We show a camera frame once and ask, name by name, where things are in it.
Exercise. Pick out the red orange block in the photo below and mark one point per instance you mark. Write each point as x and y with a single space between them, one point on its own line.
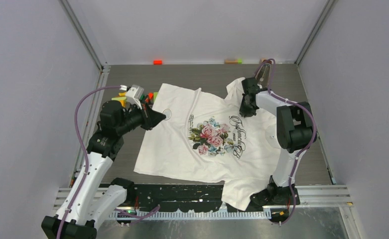
157 62

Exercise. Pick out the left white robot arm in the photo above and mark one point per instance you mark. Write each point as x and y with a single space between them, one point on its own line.
80 216

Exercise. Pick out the tan and green block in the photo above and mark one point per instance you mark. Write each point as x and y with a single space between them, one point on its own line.
233 61

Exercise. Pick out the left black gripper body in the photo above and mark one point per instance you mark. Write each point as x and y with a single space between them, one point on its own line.
132 120

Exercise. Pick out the aluminium front rail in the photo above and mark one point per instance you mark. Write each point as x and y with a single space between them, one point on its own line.
314 196

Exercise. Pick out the white floral t-shirt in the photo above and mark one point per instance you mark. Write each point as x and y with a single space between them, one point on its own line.
207 140

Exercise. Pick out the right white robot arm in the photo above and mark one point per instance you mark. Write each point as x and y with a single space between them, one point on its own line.
295 132

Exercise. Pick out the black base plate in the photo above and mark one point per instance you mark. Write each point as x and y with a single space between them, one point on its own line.
201 198

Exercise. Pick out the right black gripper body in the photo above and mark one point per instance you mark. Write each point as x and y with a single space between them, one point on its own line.
249 110

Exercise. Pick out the brown wooden metronome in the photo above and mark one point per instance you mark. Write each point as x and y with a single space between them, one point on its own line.
264 71

